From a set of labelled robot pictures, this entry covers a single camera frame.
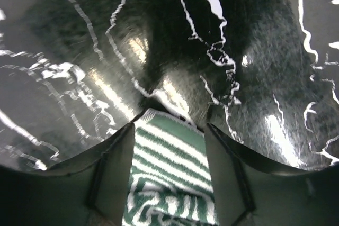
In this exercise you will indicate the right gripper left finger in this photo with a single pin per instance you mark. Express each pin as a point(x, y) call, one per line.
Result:
point(95, 180)

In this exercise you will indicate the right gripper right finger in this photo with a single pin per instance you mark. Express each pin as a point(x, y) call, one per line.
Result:
point(251, 189)

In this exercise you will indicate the green white striped towel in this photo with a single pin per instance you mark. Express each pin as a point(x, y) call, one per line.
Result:
point(170, 182)

